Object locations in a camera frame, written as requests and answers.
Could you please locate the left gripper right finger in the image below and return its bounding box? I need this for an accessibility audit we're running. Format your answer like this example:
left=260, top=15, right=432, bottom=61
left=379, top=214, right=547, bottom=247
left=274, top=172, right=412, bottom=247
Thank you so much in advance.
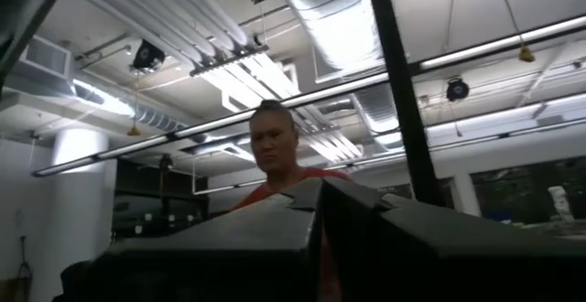
left=322, top=177, right=586, bottom=302

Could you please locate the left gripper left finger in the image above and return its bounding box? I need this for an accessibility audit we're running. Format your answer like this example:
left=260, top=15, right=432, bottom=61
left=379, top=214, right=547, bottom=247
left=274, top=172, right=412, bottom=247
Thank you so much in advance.
left=81, top=177, right=324, bottom=302

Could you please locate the person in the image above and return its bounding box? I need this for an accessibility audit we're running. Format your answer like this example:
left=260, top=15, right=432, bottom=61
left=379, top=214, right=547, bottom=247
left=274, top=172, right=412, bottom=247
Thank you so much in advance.
left=228, top=99, right=356, bottom=302

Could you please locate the white column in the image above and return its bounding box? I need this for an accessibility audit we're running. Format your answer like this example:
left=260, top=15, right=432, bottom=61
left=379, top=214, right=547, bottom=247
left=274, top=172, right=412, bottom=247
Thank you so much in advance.
left=50, top=127, right=118, bottom=266

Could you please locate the white ceiling light fixture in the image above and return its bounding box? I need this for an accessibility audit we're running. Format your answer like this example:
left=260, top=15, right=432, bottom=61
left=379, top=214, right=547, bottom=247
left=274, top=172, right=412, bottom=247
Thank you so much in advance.
left=190, top=45, right=363, bottom=164

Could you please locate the white air vent unit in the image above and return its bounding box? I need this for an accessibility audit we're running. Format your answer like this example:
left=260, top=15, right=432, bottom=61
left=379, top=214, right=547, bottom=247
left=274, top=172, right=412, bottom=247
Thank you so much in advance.
left=17, top=34, right=74, bottom=81

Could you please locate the silver air duct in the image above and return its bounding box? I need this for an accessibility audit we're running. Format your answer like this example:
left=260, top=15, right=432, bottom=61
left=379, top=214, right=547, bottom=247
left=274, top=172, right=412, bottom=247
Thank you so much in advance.
left=274, top=0, right=407, bottom=152
left=72, top=80, right=189, bottom=135

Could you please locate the black hanging cable reel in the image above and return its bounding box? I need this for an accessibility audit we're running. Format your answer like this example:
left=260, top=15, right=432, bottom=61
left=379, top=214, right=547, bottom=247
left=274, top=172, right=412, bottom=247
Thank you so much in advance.
left=446, top=78, right=472, bottom=102
left=131, top=39, right=167, bottom=72

